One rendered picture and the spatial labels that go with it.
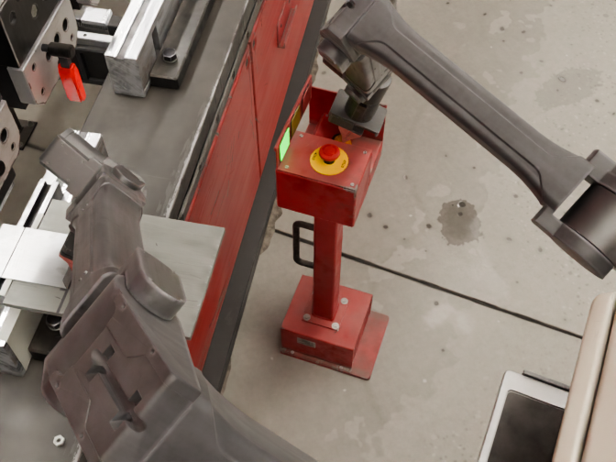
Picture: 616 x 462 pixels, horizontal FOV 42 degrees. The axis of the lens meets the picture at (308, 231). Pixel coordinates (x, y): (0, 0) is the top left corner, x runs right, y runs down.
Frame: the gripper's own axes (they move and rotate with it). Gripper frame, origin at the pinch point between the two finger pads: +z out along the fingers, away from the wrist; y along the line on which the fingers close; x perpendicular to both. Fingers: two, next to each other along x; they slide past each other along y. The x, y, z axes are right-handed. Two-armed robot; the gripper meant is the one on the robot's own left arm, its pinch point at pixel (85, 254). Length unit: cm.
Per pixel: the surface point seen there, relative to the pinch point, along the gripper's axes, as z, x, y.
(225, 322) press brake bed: 86, 44, -42
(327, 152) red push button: 6, 32, -43
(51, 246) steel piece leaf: 3.6, -4.5, -0.8
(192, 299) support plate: -6.4, 15.0, 2.9
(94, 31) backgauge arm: 28, -16, -61
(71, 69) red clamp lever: -16.3, -12.2, -15.0
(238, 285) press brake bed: 86, 45, -54
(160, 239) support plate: -2.9, 8.5, -5.4
